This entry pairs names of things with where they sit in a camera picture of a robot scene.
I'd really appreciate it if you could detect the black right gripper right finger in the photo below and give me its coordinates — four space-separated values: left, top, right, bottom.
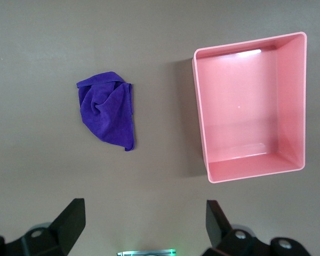
202 199 310 256

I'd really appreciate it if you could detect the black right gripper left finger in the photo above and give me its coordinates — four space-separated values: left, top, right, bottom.
0 198 86 256

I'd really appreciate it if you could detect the purple microfibre cloth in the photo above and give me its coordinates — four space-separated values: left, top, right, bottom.
76 71 137 153

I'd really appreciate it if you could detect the pink plastic bin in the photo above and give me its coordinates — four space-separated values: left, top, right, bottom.
193 31 308 183

